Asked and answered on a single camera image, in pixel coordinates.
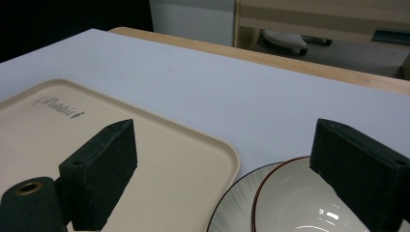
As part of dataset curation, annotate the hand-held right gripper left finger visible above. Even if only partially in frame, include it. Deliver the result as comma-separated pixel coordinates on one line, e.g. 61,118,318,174
58,118,138,232

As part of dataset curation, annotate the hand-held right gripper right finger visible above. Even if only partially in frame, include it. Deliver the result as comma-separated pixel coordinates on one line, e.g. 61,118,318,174
308,118,410,232

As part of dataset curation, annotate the white bowl with red rim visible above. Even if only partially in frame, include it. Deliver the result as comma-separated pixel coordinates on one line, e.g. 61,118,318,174
250,155,371,232

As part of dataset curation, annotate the white plate with dark rim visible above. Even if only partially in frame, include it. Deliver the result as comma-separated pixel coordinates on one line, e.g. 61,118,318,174
206,160,286,232

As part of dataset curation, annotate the beige plastic tray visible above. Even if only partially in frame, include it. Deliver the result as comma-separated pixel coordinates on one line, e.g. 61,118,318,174
0,78,241,232

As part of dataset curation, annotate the green box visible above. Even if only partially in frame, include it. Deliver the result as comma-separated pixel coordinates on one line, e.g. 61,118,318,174
370,27,410,46

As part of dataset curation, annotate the light wooden furniture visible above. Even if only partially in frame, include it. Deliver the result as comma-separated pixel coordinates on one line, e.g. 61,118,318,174
232,0,410,49

